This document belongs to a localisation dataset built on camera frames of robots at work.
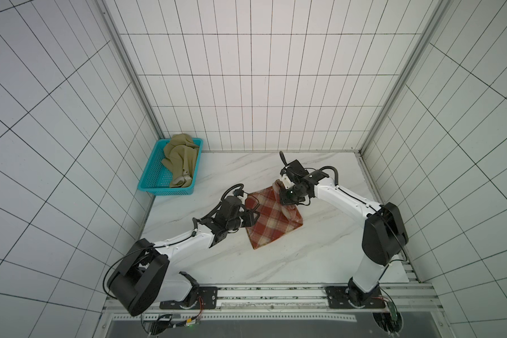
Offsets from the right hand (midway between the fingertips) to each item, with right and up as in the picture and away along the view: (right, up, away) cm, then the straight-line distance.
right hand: (282, 196), depth 89 cm
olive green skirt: (-51, +17, +18) cm, 57 cm away
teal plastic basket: (-63, +7, +16) cm, 65 cm away
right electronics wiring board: (+34, -39, -21) cm, 56 cm away
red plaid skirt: (-3, -11, +2) cm, 11 cm away
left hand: (-12, -9, -4) cm, 15 cm away
